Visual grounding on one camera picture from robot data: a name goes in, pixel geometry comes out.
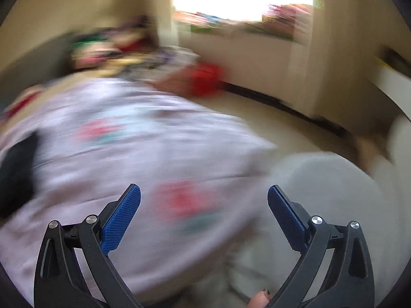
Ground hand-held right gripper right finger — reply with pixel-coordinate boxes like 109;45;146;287
267;184;376;308

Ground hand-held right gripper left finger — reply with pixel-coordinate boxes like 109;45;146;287
33;184;143;308

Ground black sweater with orange cuffs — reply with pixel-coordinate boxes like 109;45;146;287
0;133;41;220

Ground pile of folded clothes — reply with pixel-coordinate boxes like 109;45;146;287
69;14;200;78

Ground clothes on windowsill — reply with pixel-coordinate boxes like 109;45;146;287
173;3;313;42

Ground person's right hand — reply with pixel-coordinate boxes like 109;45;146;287
247;289;273;308

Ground lilac printed duvet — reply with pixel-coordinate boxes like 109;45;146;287
0;77;280;299

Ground red plastic bag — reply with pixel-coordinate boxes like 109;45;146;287
167;62;225;98

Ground window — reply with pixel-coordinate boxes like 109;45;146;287
173;0;315;26

